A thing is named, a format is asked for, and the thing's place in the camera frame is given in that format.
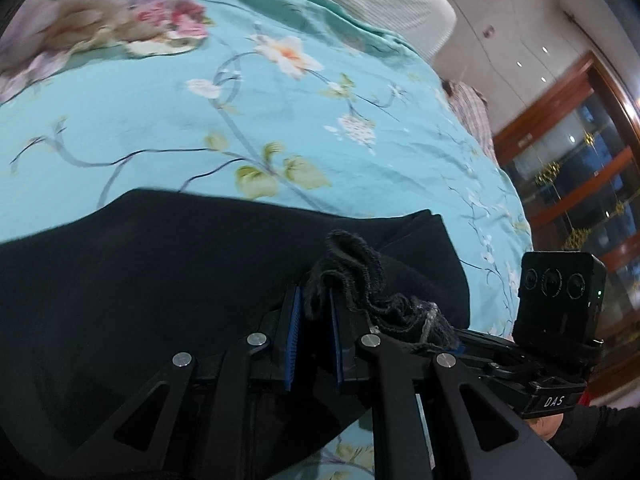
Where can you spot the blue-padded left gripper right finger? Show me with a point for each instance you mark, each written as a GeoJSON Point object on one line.
{"type": "Point", "coordinates": [433, 418]}

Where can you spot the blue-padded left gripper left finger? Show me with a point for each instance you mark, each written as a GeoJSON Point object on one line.
{"type": "Point", "coordinates": [211, 418]}

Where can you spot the black pants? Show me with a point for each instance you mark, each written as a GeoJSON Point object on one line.
{"type": "Point", "coordinates": [91, 310]}

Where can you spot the person's right hand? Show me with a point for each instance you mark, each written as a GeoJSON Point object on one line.
{"type": "Point", "coordinates": [546, 427]}

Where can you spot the wooden glass cabinet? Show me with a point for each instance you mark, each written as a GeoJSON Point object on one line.
{"type": "Point", "coordinates": [573, 156]}

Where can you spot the plaid checkered cloth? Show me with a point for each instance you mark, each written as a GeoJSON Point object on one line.
{"type": "Point", "coordinates": [471, 109]}

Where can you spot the turquoise floral bed sheet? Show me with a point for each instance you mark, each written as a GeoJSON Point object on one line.
{"type": "Point", "coordinates": [267, 116]}

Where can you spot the purple floral pillow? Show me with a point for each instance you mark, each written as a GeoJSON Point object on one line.
{"type": "Point", "coordinates": [43, 35]}

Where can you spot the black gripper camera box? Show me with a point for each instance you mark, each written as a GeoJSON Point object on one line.
{"type": "Point", "coordinates": [561, 297]}

